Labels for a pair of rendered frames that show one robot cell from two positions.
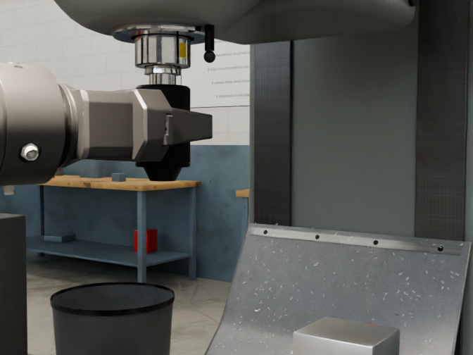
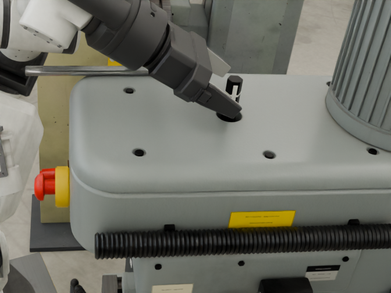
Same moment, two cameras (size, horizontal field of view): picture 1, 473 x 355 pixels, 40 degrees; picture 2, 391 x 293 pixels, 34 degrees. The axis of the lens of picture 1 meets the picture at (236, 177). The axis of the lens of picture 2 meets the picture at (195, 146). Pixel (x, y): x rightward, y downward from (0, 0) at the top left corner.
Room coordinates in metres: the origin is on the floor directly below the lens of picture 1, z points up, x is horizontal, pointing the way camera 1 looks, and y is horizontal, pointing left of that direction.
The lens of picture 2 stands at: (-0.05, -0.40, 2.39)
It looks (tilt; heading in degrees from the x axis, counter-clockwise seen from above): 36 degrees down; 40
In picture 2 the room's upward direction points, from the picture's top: 9 degrees clockwise
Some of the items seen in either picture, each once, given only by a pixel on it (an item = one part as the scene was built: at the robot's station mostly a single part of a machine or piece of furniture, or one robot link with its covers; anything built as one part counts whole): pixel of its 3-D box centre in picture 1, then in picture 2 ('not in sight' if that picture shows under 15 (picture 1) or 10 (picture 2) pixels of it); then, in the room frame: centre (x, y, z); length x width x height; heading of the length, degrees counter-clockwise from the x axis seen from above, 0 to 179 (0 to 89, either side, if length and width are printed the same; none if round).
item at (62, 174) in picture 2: not in sight; (62, 186); (0.37, 0.20, 1.76); 0.06 x 0.02 x 0.06; 55
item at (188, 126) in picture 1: (183, 126); not in sight; (0.54, 0.04, 1.23); 0.06 x 0.02 x 0.03; 130
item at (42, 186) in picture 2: not in sight; (45, 186); (0.35, 0.21, 1.76); 0.04 x 0.03 x 0.04; 55
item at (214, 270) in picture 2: not in sight; (234, 222); (0.60, 0.04, 1.68); 0.34 x 0.24 x 0.10; 145
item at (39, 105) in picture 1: (62, 128); not in sight; (0.50, 0.13, 1.23); 0.13 x 0.12 x 0.10; 40
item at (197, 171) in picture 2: not in sight; (230, 158); (0.57, 0.05, 1.81); 0.47 x 0.26 x 0.16; 145
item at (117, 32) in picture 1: (162, 34); not in sight; (0.56, 0.06, 1.31); 0.09 x 0.09 x 0.01
